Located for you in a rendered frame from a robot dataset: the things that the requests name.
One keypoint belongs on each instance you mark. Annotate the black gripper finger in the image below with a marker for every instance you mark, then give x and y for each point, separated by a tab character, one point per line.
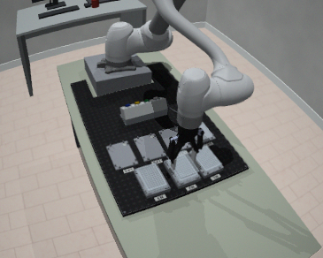
173	150
196	147

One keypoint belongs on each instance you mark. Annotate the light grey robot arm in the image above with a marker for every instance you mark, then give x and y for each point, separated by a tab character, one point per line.
196	92

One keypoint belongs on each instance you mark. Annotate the white button panel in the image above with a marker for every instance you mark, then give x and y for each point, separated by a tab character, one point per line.
146	110

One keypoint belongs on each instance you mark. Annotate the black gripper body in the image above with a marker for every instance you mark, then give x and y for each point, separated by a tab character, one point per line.
183	133

